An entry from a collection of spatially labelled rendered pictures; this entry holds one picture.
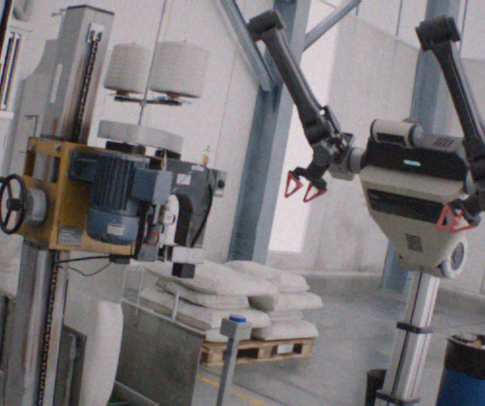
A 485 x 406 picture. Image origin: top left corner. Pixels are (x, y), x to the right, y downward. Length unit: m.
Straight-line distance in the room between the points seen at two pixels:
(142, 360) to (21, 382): 0.82
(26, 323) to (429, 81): 9.33
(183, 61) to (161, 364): 1.28
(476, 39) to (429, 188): 9.01
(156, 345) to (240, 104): 5.56
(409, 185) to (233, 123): 6.04
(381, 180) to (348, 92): 7.41
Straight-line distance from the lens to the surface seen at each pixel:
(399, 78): 10.75
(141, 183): 2.07
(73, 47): 2.27
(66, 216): 2.23
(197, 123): 7.91
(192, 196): 2.51
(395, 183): 2.33
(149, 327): 3.02
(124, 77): 2.40
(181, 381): 2.90
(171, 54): 2.20
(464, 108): 1.94
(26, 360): 2.35
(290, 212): 9.10
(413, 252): 2.45
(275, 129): 8.19
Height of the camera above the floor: 1.35
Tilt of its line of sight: 3 degrees down
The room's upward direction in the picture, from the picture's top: 10 degrees clockwise
